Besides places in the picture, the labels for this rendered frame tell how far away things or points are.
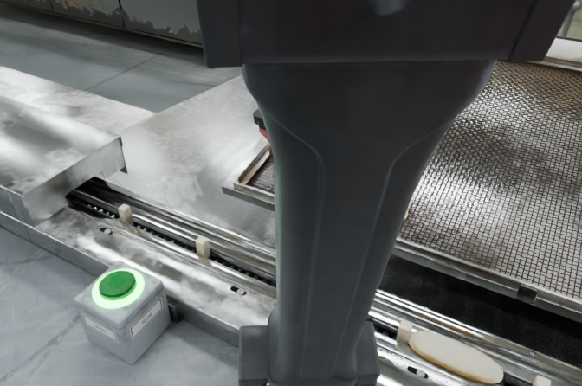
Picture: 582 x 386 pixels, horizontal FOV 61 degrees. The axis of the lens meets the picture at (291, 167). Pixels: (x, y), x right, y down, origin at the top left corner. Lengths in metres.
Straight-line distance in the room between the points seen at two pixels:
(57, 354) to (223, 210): 0.31
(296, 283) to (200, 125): 0.83
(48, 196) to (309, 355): 0.55
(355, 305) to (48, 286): 0.56
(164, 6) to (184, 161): 2.57
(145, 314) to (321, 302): 0.39
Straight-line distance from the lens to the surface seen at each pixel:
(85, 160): 0.79
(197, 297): 0.61
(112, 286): 0.58
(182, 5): 3.33
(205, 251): 0.67
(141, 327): 0.60
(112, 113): 1.13
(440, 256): 0.62
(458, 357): 0.58
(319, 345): 0.28
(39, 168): 0.79
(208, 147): 0.95
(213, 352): 0.61
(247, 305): 0.59
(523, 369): 0.61
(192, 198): 0.82
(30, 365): 0.66
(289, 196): 0.16
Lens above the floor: 1.32
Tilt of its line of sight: 35 degrees down
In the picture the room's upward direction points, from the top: straight up
